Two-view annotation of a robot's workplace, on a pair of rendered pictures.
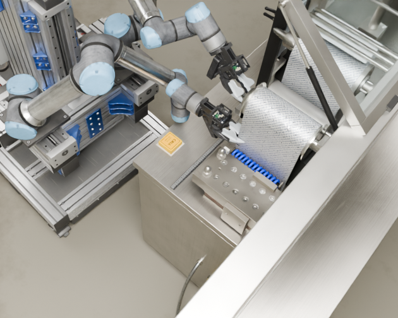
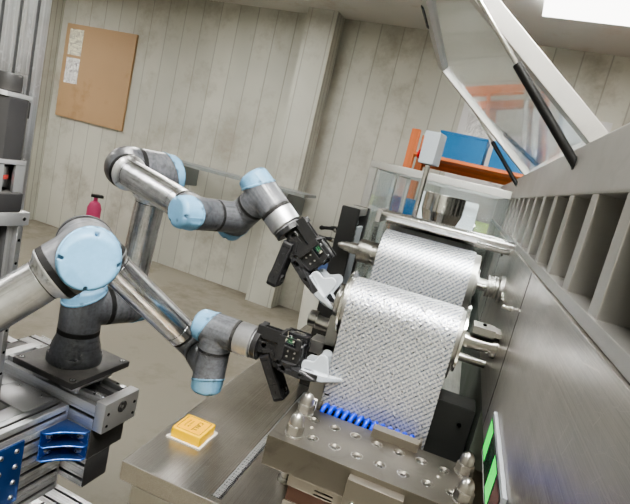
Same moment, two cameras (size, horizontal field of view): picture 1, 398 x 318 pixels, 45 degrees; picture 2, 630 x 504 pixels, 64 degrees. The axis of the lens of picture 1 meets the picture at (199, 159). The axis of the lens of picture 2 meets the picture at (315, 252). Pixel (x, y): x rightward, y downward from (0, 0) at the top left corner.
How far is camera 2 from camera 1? 1.08 m
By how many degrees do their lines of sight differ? 51
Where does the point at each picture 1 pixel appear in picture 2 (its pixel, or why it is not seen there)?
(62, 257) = not seen: outside the picture
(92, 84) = (82, 258)
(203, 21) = (270, 184)
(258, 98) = (363, 283)
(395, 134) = not seen: hidden behind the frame
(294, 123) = (429, 302)
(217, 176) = (313, 438)
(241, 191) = (366, 454)
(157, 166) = (176, 465)
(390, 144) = not seen: hidden behind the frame
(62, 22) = (3, 252)
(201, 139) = (245, 427)
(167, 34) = (214, 207)
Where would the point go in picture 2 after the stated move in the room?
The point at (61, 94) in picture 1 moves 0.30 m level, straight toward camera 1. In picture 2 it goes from (2, 294) to (49, 368)
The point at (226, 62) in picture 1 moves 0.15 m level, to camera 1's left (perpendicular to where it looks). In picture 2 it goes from (304, 245) to (239, 233)
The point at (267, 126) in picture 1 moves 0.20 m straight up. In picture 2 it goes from (389, 317) to (414, 224)
